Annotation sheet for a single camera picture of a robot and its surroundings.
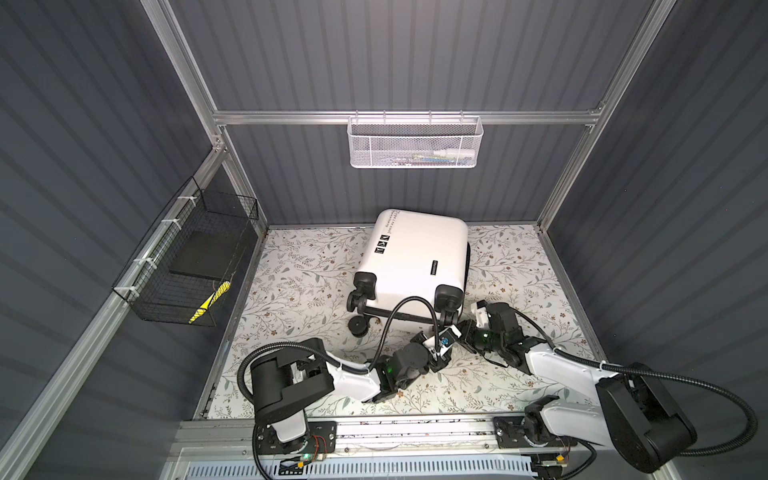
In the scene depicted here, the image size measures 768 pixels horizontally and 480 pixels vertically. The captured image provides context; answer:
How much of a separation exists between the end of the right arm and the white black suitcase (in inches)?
2.7

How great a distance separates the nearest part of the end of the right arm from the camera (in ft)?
2.26

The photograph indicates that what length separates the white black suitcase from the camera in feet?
2.57
